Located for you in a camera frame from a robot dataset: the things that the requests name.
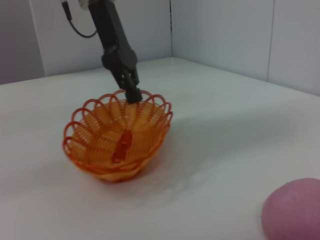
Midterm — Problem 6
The orange plastic wire basket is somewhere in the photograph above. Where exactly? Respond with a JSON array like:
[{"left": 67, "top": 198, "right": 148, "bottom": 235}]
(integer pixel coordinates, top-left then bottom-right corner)
[{"left": 62, "top": 89, "right": 174, "bottom": 185}]

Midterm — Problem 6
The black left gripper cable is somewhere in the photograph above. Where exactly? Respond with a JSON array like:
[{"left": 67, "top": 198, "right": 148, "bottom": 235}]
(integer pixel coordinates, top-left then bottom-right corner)
[{"left": 59, "top": 0, "right": 98, "bottom": 39}]

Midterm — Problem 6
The pink toy peach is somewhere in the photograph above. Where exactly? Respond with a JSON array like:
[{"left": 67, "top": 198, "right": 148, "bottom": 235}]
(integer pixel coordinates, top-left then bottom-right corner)
[{"left": 261, "top": 177, "right": 320, "bottom": 240}]

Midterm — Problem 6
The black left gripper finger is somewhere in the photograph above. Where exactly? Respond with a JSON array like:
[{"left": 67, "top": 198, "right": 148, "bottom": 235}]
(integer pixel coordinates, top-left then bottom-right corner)
[
  {"left": 110, "top": 67, "right": 144, "bottom": 105},
  {"left": 129, "top": 67, "right": 140, "bottom": 86}
]

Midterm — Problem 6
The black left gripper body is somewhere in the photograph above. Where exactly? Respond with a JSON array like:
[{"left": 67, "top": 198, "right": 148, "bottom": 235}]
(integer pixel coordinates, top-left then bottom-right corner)
[{"left": 87, "top": 1, "right": 139, "bottom": 73}]

